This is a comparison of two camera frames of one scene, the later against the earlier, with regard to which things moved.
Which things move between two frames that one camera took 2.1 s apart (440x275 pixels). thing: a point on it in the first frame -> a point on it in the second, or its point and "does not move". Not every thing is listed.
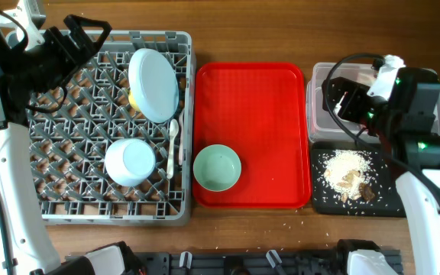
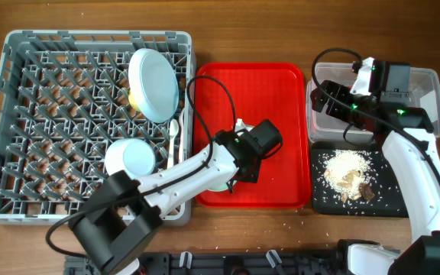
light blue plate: [153, 84] does not move
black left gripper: [69, 55] -> [253, 178]
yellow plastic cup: [132, 101] does not move
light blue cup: [130, 162] does not move
